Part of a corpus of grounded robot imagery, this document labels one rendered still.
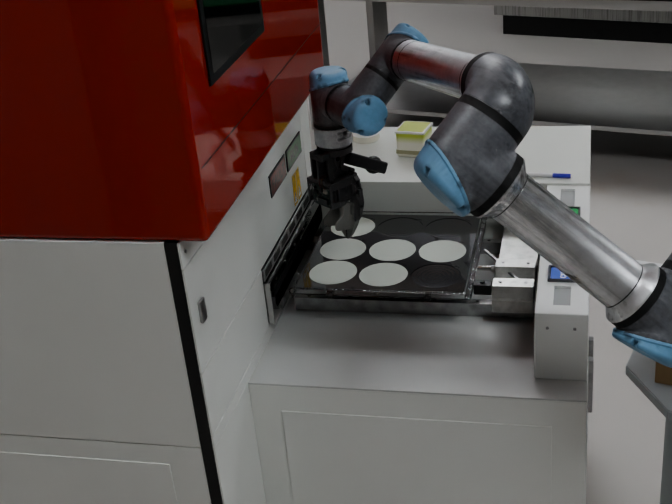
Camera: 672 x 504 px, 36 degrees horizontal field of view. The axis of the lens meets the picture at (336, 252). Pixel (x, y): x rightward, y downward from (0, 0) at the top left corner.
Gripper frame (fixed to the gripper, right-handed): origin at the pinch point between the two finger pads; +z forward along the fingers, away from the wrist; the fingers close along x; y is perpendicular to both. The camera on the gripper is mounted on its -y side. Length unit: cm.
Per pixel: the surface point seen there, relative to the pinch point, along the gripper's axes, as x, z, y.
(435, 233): 4.6, 7.4, -20.6
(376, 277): 8.7, 7.3, 1.6
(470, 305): 24.8, 12.7, -8.8
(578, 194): 25, 1, -44
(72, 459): -3, 20, 69
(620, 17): -205, 82, -406
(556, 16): -242, 83, -393
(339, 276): 2.5, 7.3, 6.1
